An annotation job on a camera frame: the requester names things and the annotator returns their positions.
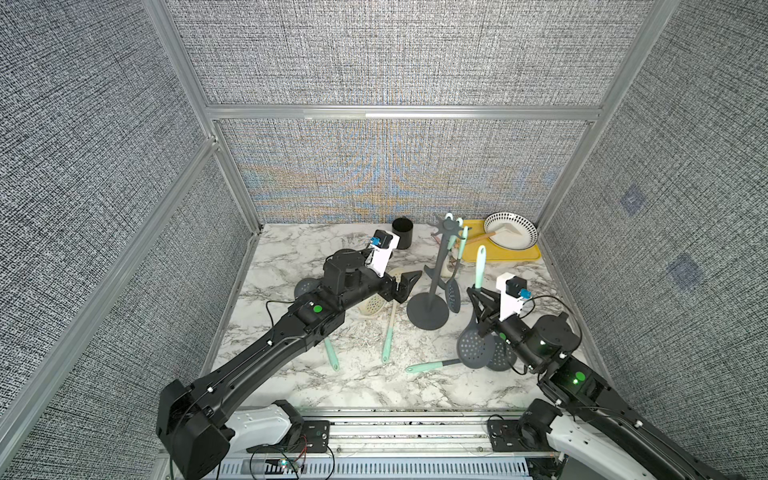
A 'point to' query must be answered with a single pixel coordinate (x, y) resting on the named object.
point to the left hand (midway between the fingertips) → (412, 261)
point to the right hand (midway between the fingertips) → (475, 283)
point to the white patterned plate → (516, 221)
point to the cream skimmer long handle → (448, 262)
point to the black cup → (403, 227)
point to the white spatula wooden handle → (502, 230)
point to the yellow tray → (476, 227)
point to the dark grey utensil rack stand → (430, 310)
